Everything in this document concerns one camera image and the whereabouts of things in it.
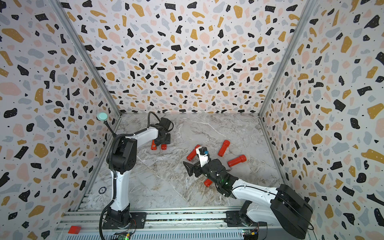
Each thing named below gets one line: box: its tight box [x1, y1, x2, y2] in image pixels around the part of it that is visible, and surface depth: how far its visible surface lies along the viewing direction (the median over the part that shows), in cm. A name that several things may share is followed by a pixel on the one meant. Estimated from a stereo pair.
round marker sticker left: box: [98, 186, 107, 194], surface depth 85 cm
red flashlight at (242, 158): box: [227, 154, 247, 168], surface depth 96 cm
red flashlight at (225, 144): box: [218, 139, 231, 157], surface depth 102 cm
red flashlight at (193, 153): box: [186, 144, 201, 162], surface depth 97 cm
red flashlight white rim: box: [150, 139, 157, 151], surface depth 102 cm
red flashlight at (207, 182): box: [203, 178, 213, 188], surface depth 87 cm
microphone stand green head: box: [96, 112, 108, 121], surface depth 73 cm
